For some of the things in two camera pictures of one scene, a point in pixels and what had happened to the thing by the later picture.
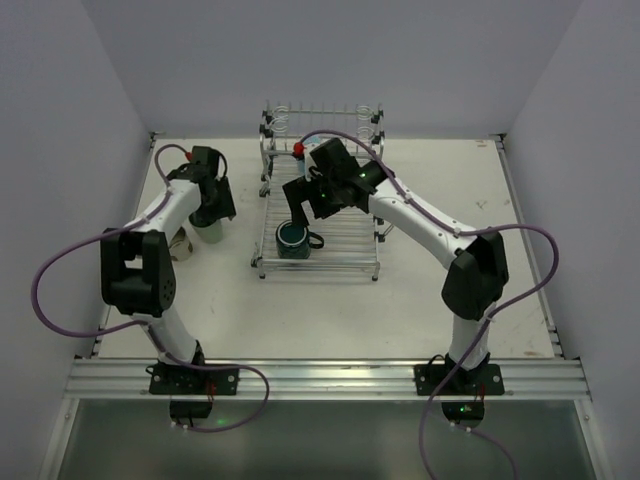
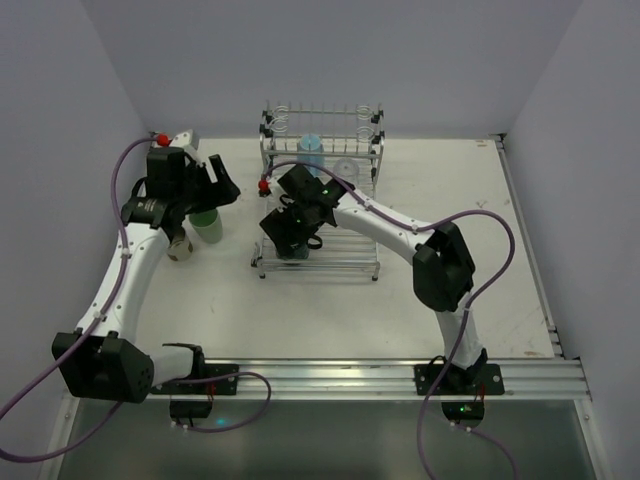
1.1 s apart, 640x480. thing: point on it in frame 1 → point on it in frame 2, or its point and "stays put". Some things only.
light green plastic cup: [211, 234] stays put
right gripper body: [300, 189] → [288, 236]
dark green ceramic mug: [293, 242] stays put
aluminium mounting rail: [328, 378] stays put
